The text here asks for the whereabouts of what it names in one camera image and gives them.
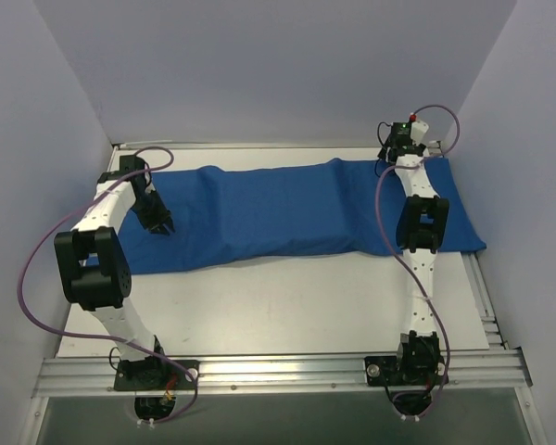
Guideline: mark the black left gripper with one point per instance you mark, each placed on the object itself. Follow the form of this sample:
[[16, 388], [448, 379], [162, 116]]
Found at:
[[154, 216]]

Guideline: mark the blue surgical drape cloth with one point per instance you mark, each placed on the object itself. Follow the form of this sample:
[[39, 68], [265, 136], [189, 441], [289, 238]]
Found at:
[[220, 217]]

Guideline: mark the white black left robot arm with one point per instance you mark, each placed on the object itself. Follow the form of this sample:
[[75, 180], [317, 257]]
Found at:
[[93, 269]]

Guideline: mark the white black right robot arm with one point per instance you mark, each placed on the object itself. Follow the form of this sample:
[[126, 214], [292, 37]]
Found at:
[[419, 235]]

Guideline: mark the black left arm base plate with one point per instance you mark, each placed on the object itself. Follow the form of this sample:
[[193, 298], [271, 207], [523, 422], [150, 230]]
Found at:
[[150, 374]]

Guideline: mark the aluminium front frame rail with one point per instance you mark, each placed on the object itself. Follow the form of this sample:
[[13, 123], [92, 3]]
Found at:
[[279, 374]]

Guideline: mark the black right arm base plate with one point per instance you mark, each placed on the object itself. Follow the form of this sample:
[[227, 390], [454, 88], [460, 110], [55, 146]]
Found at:
[[392, 371]]

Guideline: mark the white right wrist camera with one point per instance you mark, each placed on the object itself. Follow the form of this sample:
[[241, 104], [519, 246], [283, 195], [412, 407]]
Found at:
[[419, 129]]

